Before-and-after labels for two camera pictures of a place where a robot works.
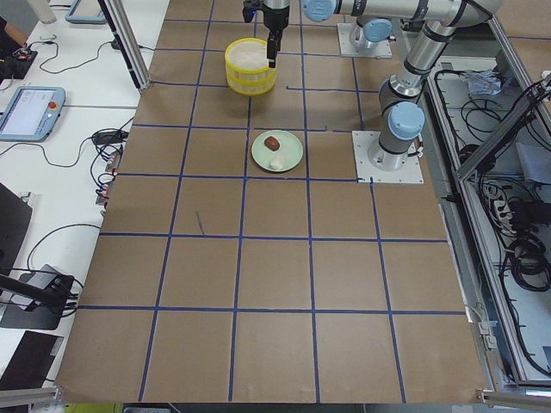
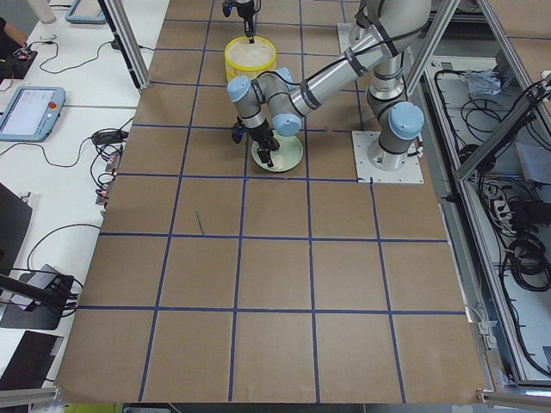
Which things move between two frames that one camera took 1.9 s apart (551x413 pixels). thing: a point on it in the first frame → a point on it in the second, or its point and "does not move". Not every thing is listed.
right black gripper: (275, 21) → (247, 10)
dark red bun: (272, 143) does not move
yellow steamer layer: (249, 56) does not move
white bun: (276, 163) does not move
